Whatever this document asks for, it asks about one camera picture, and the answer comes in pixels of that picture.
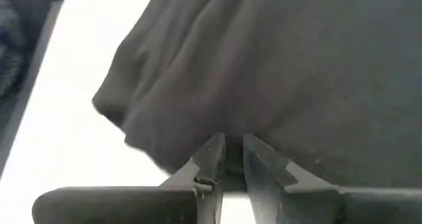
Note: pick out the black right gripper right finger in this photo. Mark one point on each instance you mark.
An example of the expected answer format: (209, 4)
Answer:
(263, 164)

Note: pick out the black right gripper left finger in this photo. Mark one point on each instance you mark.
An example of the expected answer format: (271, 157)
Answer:
(204, 158)

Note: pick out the black towel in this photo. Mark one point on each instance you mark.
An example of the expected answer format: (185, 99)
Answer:
(263, 69)

